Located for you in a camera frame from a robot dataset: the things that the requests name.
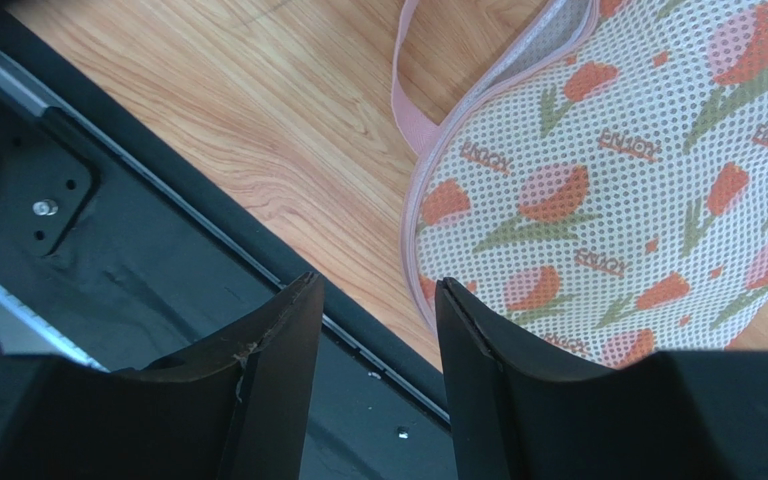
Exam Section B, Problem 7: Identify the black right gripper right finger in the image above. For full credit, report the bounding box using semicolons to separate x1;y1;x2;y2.
435;278;768;479

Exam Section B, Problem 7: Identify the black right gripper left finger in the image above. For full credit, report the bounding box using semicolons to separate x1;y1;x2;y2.
0;273;324;479

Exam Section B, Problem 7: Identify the floral mesh laundry bag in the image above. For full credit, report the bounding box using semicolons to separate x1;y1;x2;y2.
391;1;768;368

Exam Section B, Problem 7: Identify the aluminium frame rail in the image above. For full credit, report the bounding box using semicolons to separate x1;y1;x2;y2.
0;252;109;373

